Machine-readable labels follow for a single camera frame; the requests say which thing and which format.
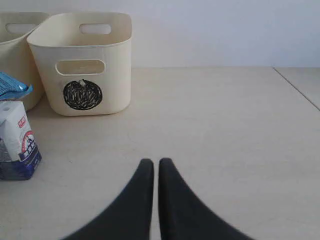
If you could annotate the cream bin with square mark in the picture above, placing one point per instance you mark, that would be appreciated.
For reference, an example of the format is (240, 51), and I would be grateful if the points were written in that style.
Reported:
(16, 58)

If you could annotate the white blue milk carton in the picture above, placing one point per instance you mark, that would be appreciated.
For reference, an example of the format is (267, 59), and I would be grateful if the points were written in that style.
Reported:
(19, 152)

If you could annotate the blue noodle packet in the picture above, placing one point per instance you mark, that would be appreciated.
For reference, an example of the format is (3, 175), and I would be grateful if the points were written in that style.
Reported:
(11, 89)

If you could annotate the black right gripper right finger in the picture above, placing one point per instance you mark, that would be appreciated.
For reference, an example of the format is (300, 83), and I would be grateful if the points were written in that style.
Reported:
(182, 215)

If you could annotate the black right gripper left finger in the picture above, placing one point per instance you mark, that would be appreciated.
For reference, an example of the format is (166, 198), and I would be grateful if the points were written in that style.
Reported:
(129, 216)

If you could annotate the cream bin with circle mark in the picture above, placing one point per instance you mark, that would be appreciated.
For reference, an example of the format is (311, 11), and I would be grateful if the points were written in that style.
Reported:
(84, 61)

